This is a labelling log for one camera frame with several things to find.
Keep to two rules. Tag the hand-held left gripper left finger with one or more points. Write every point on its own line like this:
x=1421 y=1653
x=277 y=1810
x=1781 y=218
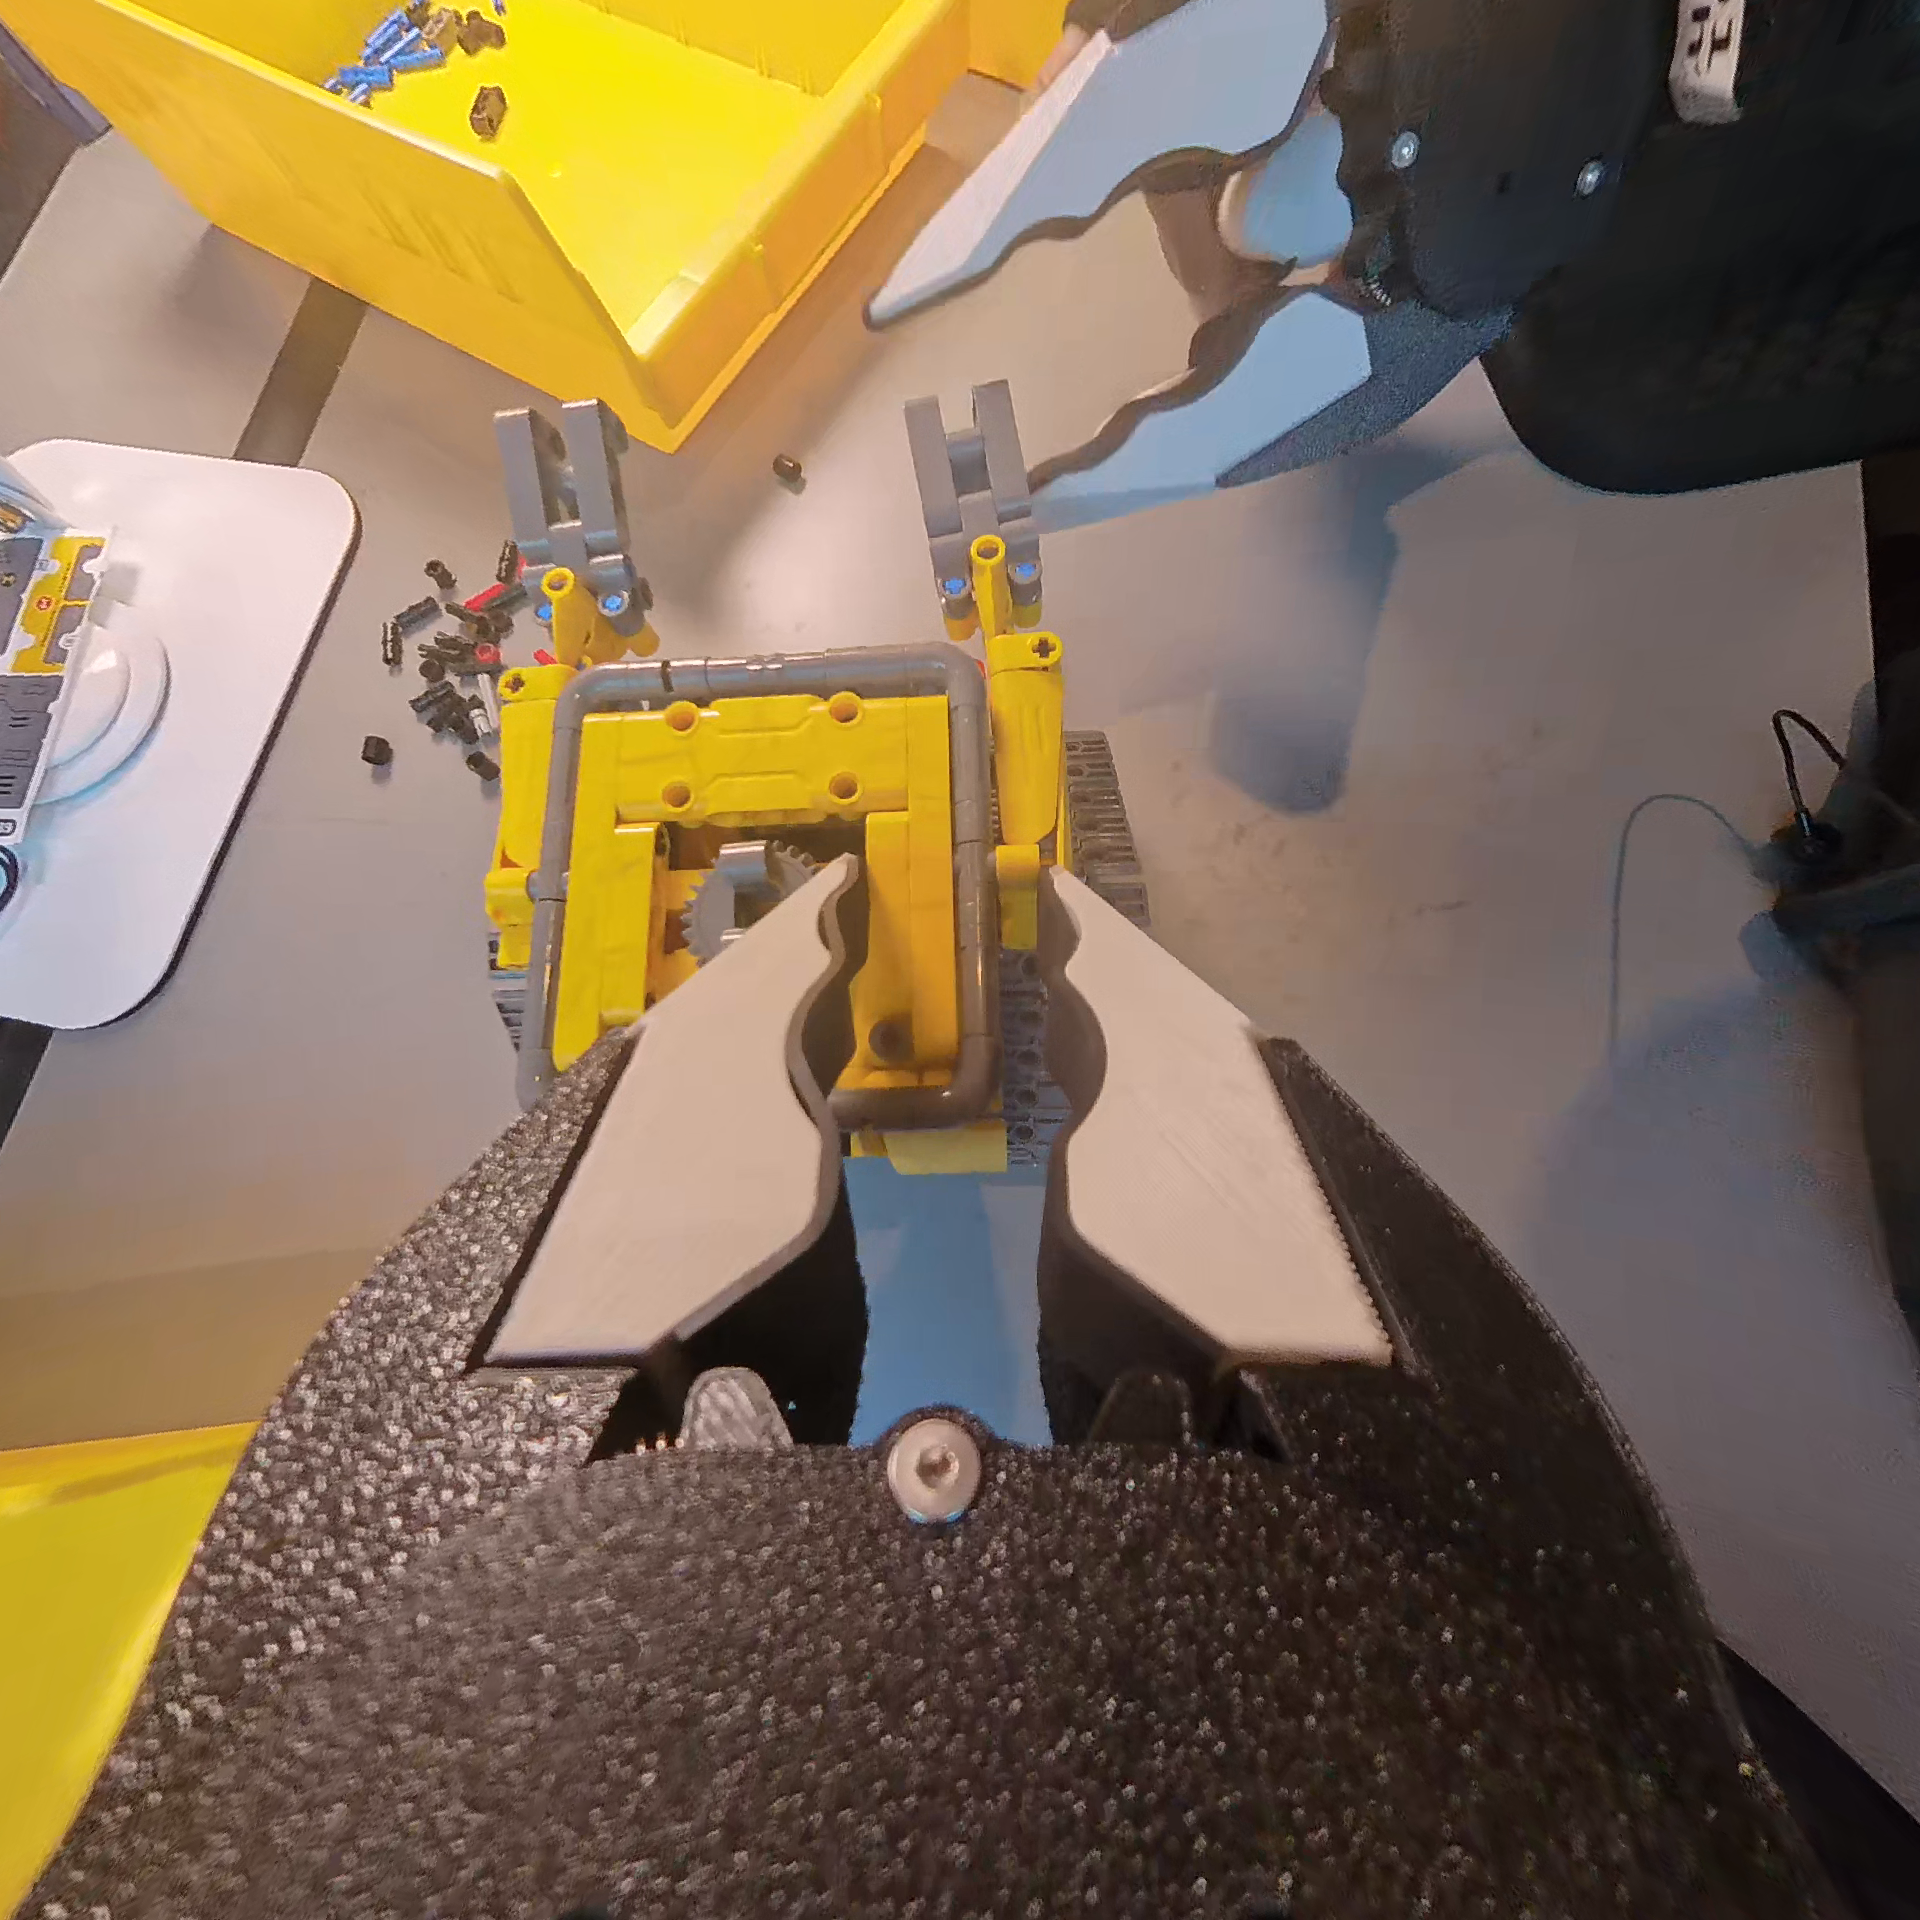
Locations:
x=706 y=1184

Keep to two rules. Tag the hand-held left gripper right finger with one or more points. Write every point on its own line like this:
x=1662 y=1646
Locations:
x=1215 y=1184

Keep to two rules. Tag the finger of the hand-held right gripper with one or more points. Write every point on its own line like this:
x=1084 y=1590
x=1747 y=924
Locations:
x=1276 y=389
x=1171 y=90

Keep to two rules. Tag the grey and yellow brick assembly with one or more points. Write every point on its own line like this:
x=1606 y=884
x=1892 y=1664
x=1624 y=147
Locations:
x=960 y=464

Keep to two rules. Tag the yellow tracked brick vehicle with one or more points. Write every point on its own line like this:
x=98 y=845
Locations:
x=751 y=750

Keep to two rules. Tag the yellow plastic parts bin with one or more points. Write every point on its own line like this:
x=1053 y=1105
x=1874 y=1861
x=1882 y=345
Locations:
x=676 y=181

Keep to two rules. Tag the grey desk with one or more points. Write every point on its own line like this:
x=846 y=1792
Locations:
x=1500 y=629

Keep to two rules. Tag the pile of small brick pins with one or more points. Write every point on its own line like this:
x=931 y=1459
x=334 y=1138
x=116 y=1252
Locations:
x=452 y=660

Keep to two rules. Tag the person's black hoodie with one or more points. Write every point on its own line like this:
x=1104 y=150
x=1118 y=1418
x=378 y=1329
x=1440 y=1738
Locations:
x=1894 y=1050

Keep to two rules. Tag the dark grey brick piece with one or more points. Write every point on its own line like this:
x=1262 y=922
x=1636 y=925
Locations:
x=477 y=28

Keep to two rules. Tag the bunch of blue brick pins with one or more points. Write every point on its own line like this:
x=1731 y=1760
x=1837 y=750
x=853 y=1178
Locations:
x=382 y=52

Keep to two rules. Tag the white rounded base plate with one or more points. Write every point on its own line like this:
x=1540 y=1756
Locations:
x=226 y=720

